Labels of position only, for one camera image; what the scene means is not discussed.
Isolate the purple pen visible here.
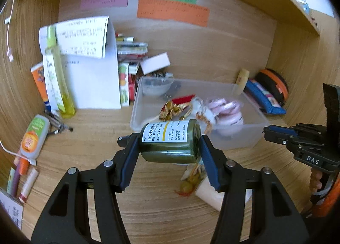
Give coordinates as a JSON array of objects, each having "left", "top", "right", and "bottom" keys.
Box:
[{"left": 9, "top": 164, "right": 22, "bottom": 197}]

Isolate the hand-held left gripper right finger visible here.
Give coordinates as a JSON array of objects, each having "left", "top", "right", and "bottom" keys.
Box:
[{"left": 199, "top": 134, "right": 310, "bottom": 244}]

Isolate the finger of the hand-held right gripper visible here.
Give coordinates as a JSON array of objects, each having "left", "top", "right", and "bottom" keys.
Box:
[
  {"left": 263, "top": 126, "right": 302, "bottom": 156},
  {"left": 268, "top": 124, "right": 329, "bottom": 140}
]

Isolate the dark green pump bottle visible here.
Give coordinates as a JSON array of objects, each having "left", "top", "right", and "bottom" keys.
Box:
[{"left": 118, "top": 118, "right": 203, "bottom": 164}]

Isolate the small white box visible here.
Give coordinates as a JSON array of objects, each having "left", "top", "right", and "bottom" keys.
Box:
[{"left": 139, "top": 52, "right": 171, "bottom": 75}]

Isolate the gold ribbon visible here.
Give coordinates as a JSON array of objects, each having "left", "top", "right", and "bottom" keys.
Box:
[{"left": 159, "top": 100, "right": 195, "bottom": 123}]

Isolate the wooden desktop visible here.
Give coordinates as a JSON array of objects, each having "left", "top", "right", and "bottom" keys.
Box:
[{"left": 0, "top": 106, "right": 320, "bottom": 244}]

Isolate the orange carton box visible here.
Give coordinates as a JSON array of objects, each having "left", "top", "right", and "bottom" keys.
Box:
[{"left": 30, "top": 63, "right": 51, "bottom": 112}]

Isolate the green orange label tube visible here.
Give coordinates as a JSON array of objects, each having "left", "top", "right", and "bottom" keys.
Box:
[{"left": 18, "top": 114, "right": 51, "bottom": 160}]

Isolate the person's right hand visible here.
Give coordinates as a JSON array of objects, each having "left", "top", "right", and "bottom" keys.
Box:
[{"left": 309, "top": 169, "right": 324, "bottom": 199}]

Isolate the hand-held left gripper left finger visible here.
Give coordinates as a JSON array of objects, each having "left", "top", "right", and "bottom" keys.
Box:
[{"left": 30, "top": 134, "right": 141, "bottom": 244}]

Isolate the pink white lip balm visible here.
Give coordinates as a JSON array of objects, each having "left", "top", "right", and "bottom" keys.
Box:
[{"left": 17, "top": 167, "right": 39, "bottom": 204}]

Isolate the white charging cable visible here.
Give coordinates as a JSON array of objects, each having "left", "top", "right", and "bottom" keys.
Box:
[
  {"left": 5, "top": 0, "right": 20, "bottom": 61},
  {"left": 0, "top": 141, "right": 37, "bottom": 166}
]

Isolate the printed receipt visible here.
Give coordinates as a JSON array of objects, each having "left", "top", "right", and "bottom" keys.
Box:
[{"left": 39, "top": 16, "right": 110, "bottom": 59}]

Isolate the clear plastic storage box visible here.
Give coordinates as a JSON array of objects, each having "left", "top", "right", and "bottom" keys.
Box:
[{"left": 130, "top": 76, "right": 269, "bottom": 150}]

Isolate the person's right forearm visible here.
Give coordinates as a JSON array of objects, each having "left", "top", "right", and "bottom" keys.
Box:
[{"left": 316, "top": 177, "right": 340, "bottom": 218}]

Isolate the orange marker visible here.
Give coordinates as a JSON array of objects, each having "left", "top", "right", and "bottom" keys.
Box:
[{"left": 17, "top": 157, "right": 30, "bottom": 176}]

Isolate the cream small bottle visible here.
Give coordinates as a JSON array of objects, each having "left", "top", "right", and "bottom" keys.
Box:
[{"left": 234, "top": 68, "right": 251, "bottom": 96}]

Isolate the red booklet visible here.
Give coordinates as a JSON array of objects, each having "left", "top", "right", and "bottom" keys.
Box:
[{"left": 129, "top": 61, "right": 140, "bottom": 101}]

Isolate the orange sticky note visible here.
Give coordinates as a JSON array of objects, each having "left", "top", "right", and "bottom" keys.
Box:
[{"left": 136, "top": 0, "right": 210, "bottom": 27}]

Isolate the blue patchwork pouch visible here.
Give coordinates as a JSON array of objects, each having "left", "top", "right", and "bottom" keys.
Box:
[{"left": 243, "top": 78, "right": 287, "bottom": 116}]

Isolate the small bowl of trinkets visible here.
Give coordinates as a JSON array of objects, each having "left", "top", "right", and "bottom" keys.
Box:
[{"left": 142, "top": 72, "right": 175, "bottom": 97}]

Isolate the fruit print box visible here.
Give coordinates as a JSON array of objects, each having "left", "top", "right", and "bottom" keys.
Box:
[{"left": 118, "top": 62, "right": 130, "bottom": 108}]

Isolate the yellow green spray bottle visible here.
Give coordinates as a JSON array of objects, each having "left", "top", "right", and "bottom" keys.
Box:
[{"left": 45, "top": 25, "right": 77, "bottom": 119}]

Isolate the cream plastic cup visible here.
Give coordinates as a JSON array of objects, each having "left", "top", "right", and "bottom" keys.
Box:
[{"left": 195, "top": 172, "right": 253, "bottom": 212}]

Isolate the white paper sheet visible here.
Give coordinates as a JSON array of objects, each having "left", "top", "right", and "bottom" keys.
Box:
[{"left": 61, "top": 21, "right": 123, "bottom": 110}]

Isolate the pink knitted cloth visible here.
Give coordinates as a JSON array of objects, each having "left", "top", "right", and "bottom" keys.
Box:
[{"left": 207, "top": 97, "right": 244, "bottom": 117}]

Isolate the white paper tag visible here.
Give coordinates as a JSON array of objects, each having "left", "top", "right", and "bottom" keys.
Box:
[{"left": 0, "top": 188, "right": 25, "bottom": 230}]

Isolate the black orange zip case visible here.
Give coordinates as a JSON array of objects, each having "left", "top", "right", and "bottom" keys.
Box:
[{"left": 254, "top": 68, "right": 289, "bottom": 108}]

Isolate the stack of small boxes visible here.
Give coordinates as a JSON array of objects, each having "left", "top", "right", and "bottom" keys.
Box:
[{"left": 115, "top": 33, "right": 149, "bottom": 61}]

